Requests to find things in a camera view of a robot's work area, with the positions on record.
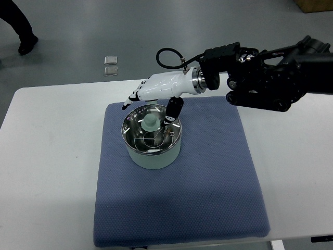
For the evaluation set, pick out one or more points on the floor outlet plate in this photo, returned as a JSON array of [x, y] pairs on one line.
[[110, 60], [111, 71]]

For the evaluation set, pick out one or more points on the brown cardboard box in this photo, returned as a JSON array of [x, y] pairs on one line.
[[313, 6]]

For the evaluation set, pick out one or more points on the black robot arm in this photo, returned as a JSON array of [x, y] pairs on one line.
[[270, 80]]

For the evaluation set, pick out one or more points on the green pot with handle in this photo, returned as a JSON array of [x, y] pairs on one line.
[[155, 161]]

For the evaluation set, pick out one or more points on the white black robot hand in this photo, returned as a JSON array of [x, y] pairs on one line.
[[169, 85]]

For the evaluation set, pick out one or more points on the wire steamer rack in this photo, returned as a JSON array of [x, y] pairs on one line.
[[151, 141]]

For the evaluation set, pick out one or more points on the person in dark clothes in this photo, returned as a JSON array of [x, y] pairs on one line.
[[12, 14]]

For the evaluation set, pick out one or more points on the upper floor outlet plate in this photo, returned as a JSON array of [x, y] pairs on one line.
[[110, 60]]

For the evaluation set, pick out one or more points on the glass lid green knob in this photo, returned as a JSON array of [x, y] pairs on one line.
[[149, 118]]

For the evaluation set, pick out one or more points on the lower floor outlet plate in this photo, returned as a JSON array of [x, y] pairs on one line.
[[111, 71]]

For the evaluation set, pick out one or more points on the white table leg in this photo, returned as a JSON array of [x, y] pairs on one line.
[[277, 245]]

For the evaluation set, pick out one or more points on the blue textured mat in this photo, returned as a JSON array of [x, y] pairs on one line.
[[210, 192]]

